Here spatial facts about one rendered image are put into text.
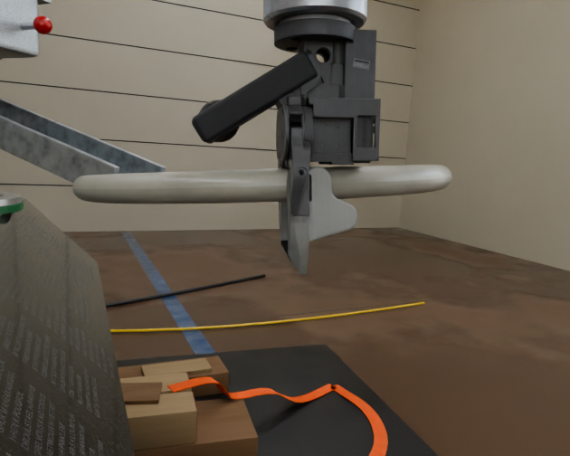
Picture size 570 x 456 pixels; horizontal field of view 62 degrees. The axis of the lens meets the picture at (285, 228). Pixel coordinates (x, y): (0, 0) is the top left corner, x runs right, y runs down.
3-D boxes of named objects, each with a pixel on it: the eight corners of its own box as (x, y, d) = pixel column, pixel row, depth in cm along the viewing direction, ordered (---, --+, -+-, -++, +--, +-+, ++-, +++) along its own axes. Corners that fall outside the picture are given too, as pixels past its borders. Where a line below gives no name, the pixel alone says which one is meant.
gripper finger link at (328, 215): (364, 273, 39) (359, 163, 40) (292, 275, 38) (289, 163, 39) (354, 272, 42) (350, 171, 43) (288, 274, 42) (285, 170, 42)
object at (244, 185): (-25, 205, 53) (-28, 178, 53) (208, 187, 98) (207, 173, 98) (430, 204, 34) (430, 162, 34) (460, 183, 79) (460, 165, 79)
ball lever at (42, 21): (12, 33, 88) (11, 14, 88) (27, 37, 91) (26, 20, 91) (42, 31, 85) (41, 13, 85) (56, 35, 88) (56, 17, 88)
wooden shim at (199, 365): (145, 381, 172) (145, 377, 172) (140, 369, 181) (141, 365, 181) (212, 371, 183) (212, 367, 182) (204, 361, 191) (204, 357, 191)
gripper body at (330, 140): (379, 169, 40) (384, 19, 38) (279, 168, 39) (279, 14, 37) (355, 167, 48) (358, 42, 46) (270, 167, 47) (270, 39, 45)
